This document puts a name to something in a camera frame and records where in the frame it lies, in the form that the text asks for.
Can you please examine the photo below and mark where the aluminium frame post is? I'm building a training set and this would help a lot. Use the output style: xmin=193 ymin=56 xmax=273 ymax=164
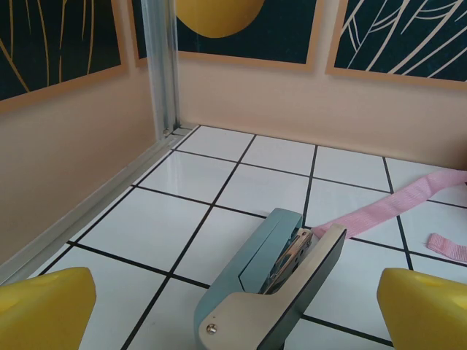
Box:
xmin=140 ymin=0 xmax=180 ymax=139

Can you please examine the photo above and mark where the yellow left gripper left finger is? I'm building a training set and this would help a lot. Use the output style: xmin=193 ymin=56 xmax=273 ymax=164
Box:
xmin=0 ymin=267 xmax=98 ymax=350

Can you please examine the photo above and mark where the aluminium side rail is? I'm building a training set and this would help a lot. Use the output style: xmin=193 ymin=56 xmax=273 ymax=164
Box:
xmin=0 ymin=125 xmax=201 ymax=286

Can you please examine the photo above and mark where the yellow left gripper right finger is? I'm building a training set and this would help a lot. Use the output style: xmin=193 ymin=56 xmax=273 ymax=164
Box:
xmin=377 ymin=268 xmax=467 ymax=350

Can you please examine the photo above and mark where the pink backpack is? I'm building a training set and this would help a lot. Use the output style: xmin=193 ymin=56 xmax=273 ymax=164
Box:
xmin=312 ymin=171 xmax=467 ymax=265

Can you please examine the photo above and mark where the wall panel gold oval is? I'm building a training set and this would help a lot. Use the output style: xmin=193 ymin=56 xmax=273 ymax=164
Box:
xmin=130 ymin=0 xmax=322 ymax=74

